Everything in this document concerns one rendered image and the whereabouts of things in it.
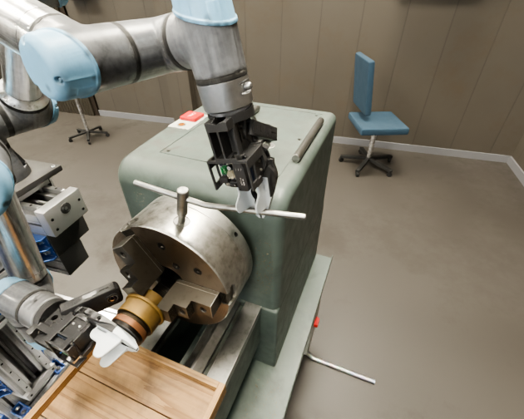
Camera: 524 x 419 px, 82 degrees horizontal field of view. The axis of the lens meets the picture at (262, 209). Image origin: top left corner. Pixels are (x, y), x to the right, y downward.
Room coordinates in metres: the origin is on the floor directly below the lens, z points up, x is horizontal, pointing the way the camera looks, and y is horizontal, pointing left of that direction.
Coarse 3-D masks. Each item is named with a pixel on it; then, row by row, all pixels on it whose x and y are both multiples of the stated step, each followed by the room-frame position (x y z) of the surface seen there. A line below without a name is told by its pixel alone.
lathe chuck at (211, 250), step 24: (144, 216) 0.51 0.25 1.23; (168, 216) 0.49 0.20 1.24; (192, 216) 0.50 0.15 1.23; (120, 240) 0.50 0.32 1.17; (144, 240) 0.47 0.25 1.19; (168, 240) 0.44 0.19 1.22; (192, 240) 0.44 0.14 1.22; (216, 240) 0.47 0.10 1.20; (120, 264) 0.51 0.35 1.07; (168, 264) 0.45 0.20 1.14; (192, 264) 0.43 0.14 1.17; (216, 264) 0.42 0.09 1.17; (240, 264) 0.46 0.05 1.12; (216, 288) 0.41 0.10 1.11; (240, 288) 0.45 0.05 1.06; (216, 312) 0.41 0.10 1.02
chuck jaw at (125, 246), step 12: (132, 240) 0.46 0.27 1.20; (120, 252) 0.45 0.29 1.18; (132, 252) 0.44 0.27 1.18; (144, 252) 0.46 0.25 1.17; (132, 264) 0.43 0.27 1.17; (144, 264) 0.44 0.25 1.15; (156, 264) 0.45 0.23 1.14; (132, 276) 0.41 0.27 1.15; (144, 276) 0.42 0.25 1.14; (156, 276) 0.43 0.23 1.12; (132, 288) 0.39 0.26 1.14; (144, 288) 0.40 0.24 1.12
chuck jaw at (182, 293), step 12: (180, 288) 0.42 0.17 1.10; (192, 288) 0.41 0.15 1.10; (204, 288) 0.41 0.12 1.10; (168, 300) 0.39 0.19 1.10; (180, 300) 0.39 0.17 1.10; (192, 300) 0.38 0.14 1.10; (204, 300) 0.38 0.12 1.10; (216, 300) 0.39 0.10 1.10; (228, 300) 0.40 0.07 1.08; (168, 312) 0.36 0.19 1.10; (180, 312) 0.37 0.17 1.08; (192, 312) 0.38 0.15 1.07; (204, 312) 0.37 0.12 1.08
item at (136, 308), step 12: (132, 300) 0.37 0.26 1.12; (144, 300) 0.37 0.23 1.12; (156, 300) 0.39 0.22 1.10; (120, 312) 0.36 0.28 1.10; (132, 312) 0.34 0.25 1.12; (144, 312) 0.35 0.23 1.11; (156, 312) 0.36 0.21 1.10; (120, 324) 0.32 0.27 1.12; (132, 324) 0.32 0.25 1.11; (144, 324) 0.33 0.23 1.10; (156, 324) 0.35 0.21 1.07; (132, 336) 0.33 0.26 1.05; (144, 336) 0.32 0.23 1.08
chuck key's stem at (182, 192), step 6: (180, 192) 0.47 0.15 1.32; (186, 192) 0.47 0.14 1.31; (180, 198) 0.47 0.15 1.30; (186, 198) 0.47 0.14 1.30; (180, 204) 0.47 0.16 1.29; (186, 204) 0.47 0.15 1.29; (180, 210) 0.47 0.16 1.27; (186, 210) 0.48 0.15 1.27; (180, 216) 0.47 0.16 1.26; (180, 222) 0.48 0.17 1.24
